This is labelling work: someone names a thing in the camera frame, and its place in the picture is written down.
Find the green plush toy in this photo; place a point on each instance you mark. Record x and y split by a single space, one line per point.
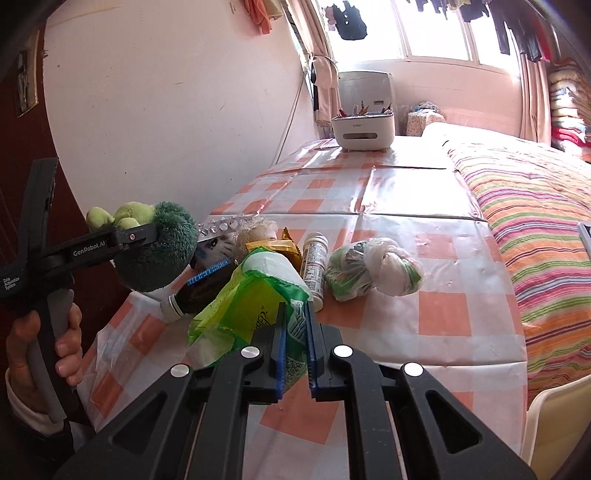
157 267

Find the dotted cloth bundle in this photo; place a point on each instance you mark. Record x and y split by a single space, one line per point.
420 122

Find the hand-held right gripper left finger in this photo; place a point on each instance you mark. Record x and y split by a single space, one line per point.
279 369

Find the striped bed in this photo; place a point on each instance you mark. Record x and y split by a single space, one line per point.
531 207

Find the beige curtain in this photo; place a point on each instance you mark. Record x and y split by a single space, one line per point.
318 41
533 92

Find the white desk organizer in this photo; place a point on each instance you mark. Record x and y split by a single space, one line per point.
364 131

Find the yellow foil packet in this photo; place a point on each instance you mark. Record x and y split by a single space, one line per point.
282 247

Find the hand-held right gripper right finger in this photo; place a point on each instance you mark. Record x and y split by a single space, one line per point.
314 369

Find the cat face print packet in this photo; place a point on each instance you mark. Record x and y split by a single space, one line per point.
217 247

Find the bunch of pens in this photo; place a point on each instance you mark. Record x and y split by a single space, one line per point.
364 110

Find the dark red door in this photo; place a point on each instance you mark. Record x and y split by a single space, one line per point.
27 184

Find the stack of folded blankets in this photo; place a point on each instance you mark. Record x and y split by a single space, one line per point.
570 106

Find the white pill bottle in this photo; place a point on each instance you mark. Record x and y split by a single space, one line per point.
314 267

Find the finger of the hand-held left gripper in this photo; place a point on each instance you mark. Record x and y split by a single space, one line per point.
210 272
134 237

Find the row of hanging clothes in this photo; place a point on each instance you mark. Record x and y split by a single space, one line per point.
517 27

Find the clear blister pack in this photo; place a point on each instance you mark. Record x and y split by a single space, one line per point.
221 227

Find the green plastic bag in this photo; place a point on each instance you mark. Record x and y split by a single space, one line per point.
244 304

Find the white air purifier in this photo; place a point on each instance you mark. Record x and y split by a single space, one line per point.
364 87

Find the black hanging garment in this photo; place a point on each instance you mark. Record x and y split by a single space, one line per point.
350 21

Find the person's left hand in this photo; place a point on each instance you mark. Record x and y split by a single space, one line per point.
69 355

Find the orange checkered tablecloth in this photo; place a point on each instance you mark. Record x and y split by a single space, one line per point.
415 323

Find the orange hanging cloth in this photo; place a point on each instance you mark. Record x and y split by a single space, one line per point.
263 14

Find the knotted white plastic bag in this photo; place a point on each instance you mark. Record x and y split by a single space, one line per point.
392 272

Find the white plastic bin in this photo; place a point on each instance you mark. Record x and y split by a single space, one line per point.
558 415

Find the small door picture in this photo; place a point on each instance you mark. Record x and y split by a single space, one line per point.
27 85

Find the person's left forearm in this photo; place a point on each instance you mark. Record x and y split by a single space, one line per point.
32 438

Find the dark glass bottle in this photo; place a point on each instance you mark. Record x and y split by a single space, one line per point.
198 297

